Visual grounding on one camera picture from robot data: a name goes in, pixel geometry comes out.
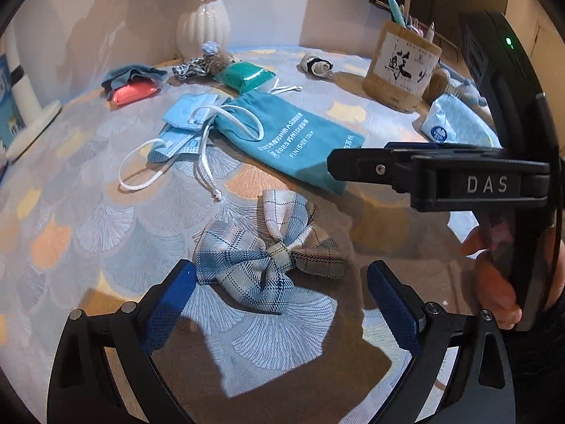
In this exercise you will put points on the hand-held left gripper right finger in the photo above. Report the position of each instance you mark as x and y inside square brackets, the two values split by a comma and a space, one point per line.
[393, 316]

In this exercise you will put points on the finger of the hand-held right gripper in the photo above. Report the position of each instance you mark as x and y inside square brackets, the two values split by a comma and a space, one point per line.
[370, 167]
[408, 145]

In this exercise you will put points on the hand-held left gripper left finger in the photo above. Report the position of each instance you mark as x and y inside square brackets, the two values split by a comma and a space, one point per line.
[167, 307]

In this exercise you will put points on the plaid fabric bow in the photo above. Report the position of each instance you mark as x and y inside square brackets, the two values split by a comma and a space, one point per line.
[247, 269]

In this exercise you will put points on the white belt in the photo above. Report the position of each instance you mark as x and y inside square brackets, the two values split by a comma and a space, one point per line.
[314, 65]

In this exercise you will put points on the pink packet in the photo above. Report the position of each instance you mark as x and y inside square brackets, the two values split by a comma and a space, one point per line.
[132, 92]

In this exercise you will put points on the person's right hand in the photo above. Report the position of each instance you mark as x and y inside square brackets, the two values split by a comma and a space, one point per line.
[492, 289]

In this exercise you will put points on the blue dotted tissue pack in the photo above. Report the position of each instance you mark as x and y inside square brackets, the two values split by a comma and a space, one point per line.
[463, 119]

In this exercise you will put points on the bamboo pen holder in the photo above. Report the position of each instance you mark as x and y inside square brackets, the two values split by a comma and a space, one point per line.
[397, 75]

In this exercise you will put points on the pink pen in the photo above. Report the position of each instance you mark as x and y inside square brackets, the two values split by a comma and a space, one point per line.
[420, 31]

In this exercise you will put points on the white pen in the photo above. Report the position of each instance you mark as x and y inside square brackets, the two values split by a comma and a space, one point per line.
[431, 31]

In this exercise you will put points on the beige pen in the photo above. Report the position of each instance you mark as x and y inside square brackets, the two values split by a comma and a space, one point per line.
[406, 6]

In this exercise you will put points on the green tissue pack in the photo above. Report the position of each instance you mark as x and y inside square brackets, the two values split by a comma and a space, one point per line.
[245, 77]

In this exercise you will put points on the blue face mask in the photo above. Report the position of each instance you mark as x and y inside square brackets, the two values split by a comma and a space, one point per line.
[176, 150]
[185, 112]

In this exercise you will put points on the brown furry plush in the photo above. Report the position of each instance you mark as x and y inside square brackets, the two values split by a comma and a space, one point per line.
[221, 62]

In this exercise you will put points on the light blue scrunchie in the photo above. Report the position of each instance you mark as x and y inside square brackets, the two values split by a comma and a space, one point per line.
[211, 47]

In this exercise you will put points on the black and white scrunchie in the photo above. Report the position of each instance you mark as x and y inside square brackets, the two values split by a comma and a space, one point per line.
[187, 69]

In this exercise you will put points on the white ribbed vase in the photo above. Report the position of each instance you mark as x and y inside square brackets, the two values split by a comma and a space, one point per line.
[203, 31]

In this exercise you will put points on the grey blue cloth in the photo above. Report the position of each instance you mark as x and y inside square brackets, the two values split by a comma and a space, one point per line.
[132, 73]

